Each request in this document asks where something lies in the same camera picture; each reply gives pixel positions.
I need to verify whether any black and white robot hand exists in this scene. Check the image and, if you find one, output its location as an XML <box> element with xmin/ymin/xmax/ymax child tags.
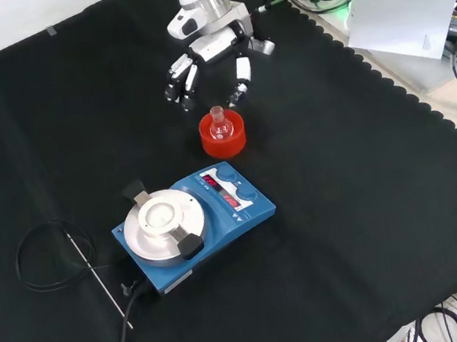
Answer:
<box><xmin>153</xmin><ymin>1</ymin><xmax>258</xmax><ymax>119</ymax></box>

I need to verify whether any clear round-bottom glass flask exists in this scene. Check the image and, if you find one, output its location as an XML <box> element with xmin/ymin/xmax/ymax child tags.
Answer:
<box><xmin>207</xmin><ymin>103</ymin><xmax>237</xmax><ymax>142</ymax></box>

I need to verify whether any red ribbed flask stand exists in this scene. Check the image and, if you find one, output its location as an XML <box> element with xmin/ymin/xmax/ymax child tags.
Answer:
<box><xmin>196</xmin><ymin>108</ymin><xmax>250</xmax><ymax>161</ymax></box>

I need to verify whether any blue-base heater with steel block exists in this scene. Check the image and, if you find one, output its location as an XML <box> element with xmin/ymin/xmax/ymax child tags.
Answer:
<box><xmin>104</xmin><ymin>154</ymin><xmax>288</xmax><ymax>305</ymax></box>

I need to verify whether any pale board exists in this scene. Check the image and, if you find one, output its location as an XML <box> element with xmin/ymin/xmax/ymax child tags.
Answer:
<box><xmin>341</xmin><ymin>0</ymin><xmax>457</xmax><ymax>73</ymax></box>

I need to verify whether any black bench cloth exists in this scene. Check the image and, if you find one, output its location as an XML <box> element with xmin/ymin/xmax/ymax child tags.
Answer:
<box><xmin>0</xmin><ymin>0</ymin><xmax>457</xmax><ymax>342</ymax></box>

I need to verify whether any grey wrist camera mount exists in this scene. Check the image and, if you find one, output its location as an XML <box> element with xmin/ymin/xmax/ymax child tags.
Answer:
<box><xmin>230</xmin><ymin>0</ymin><xmax>278</xmax><ymax>61</ymax></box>

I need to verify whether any steel probe with black cable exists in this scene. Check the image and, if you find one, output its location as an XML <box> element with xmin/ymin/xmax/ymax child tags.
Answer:
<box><xmin>9</xmin><ymin>211</ymin><xmax>135</xmax><ymax>342</ymax></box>

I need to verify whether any black heater power cable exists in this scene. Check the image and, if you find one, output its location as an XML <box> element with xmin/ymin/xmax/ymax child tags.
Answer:
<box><xmin>99</xmin><ymin>276</ymin><xmax>162</xmax><ymax>342</ymax></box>

